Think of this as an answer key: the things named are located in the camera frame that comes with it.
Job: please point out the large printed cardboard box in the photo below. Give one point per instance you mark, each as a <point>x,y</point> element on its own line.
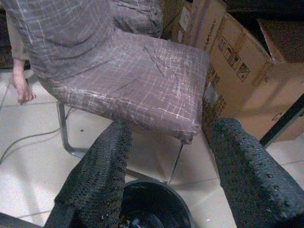
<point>249,78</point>

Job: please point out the black table leg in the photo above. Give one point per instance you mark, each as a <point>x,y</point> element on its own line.
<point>282,121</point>

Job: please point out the round black rubbish bin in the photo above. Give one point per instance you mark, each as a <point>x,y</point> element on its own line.
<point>152,202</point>

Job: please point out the person's bare foot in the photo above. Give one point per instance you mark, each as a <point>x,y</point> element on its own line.
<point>20,83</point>

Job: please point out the tall cardboard box with label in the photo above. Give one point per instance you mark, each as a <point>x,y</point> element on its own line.
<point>197,21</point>

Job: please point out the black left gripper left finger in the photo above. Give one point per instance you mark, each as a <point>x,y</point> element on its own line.
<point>95,171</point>

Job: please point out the grey checked fabric chair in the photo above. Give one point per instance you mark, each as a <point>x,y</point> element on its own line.
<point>118,83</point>

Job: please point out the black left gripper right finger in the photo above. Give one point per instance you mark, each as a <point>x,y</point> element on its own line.
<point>249,178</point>

